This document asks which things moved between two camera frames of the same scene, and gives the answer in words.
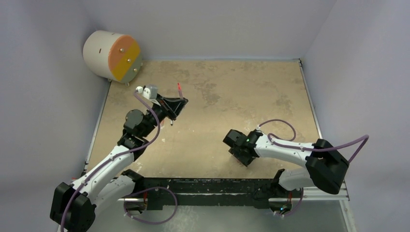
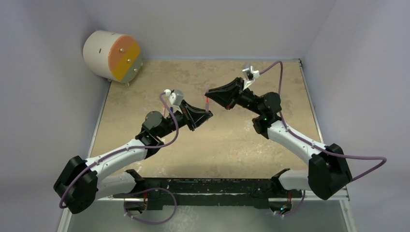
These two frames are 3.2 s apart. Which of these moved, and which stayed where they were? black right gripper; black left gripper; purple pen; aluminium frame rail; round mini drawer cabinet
Moved: purple pen; black left gripper; black right gripper
Stayed: round mini drawer cabinet; aluminium frame rail
